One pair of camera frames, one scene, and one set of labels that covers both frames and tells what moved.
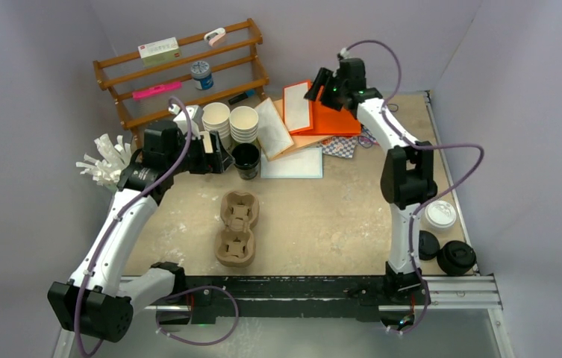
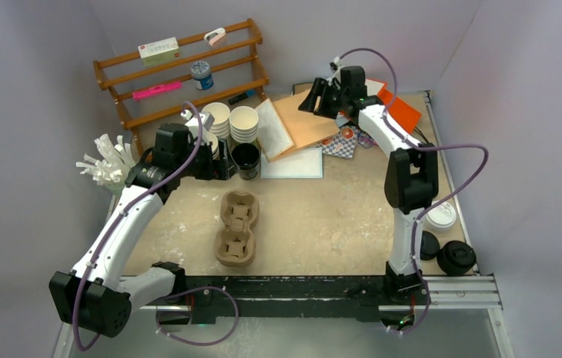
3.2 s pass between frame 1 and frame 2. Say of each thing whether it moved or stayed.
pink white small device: stayed
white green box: stayed
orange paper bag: moved
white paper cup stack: stayed
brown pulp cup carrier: stayed
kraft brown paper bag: moved
